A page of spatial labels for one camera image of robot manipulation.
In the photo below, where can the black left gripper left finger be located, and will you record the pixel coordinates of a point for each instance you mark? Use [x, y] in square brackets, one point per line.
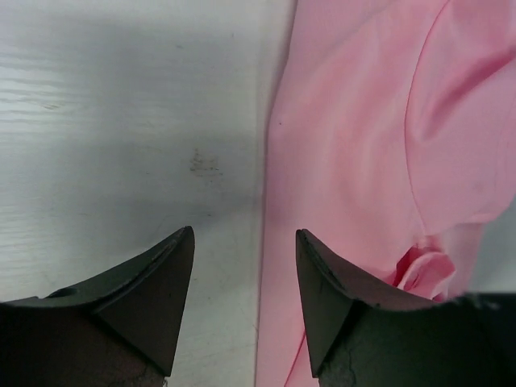
[119, 328]

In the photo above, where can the pink t shirt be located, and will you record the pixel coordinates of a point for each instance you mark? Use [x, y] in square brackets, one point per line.
[392, 139]

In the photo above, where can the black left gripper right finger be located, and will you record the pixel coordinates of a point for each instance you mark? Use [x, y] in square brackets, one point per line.
[361, 331]

